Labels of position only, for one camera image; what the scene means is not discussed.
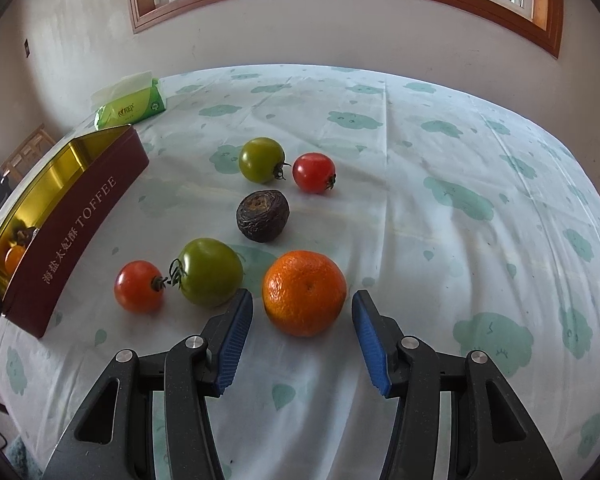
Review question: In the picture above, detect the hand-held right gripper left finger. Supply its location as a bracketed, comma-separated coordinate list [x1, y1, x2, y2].
[42, 288, 255, 480]

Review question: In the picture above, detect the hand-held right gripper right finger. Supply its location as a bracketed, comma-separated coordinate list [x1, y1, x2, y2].
[351, 289, 563, 480]

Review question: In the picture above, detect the mandarin orange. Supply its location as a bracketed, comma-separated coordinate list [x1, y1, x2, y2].
[4, 245, 28, 276]
[262, 250, 348, 338]

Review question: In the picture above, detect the green tomato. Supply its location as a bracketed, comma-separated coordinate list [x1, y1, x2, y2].
[238, 137, 292, 185]
[169, 238, 245, 308]

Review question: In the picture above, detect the red tomato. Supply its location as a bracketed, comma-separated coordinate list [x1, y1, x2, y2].
[113, 260, 167, 315]
[292, 152, 337, 194]

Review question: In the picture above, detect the dark red tin box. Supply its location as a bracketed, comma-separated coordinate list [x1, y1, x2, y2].
[0, 124, 150, 339]

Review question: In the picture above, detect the cloud print tablecloth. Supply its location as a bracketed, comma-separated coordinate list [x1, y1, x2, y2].
[0, 64, 600, 480]

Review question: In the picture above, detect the light wooden chair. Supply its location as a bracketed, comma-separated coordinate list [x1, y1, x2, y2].
[0, 124, 56, 183]

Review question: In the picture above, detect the green tissue pack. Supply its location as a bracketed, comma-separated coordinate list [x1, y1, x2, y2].
[90, 72, 167, 131]

